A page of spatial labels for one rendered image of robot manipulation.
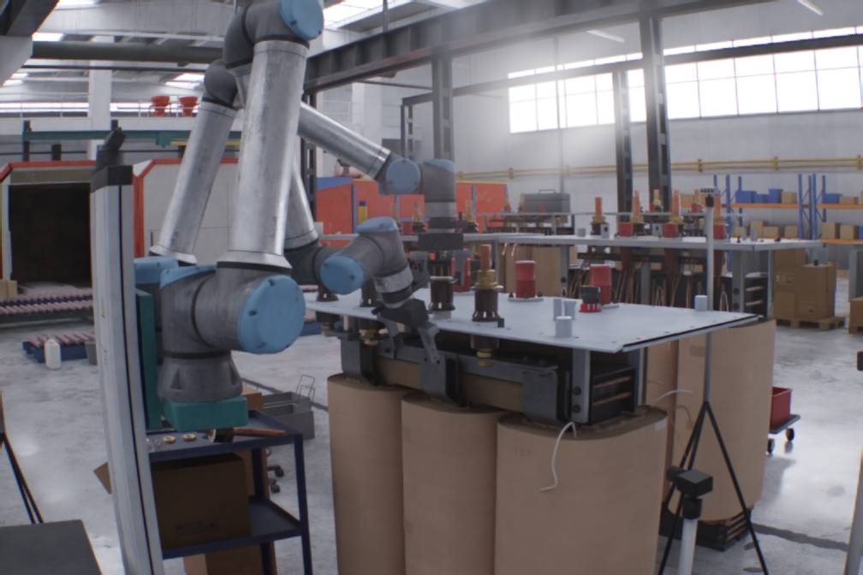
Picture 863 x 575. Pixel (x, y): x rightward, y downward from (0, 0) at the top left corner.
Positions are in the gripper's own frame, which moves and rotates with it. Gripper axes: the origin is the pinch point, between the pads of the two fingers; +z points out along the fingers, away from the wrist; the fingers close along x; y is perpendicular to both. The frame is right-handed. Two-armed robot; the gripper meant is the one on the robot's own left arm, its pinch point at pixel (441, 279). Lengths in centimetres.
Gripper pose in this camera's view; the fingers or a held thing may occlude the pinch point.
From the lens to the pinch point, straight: 231.0
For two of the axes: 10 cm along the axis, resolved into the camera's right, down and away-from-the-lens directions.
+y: -6.3, -0.5, 7.8
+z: 0.2, 10.0, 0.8
